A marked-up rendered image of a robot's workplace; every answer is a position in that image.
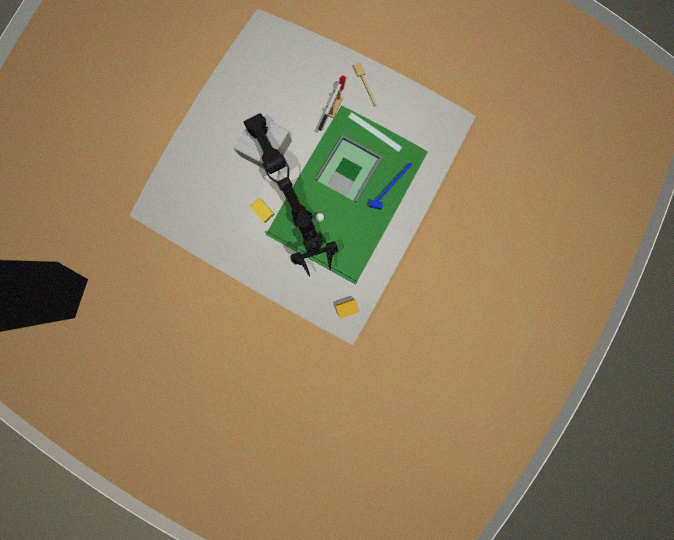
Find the green flat mat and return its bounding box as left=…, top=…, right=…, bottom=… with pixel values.
left=267, top=106, right=428, bottom=282

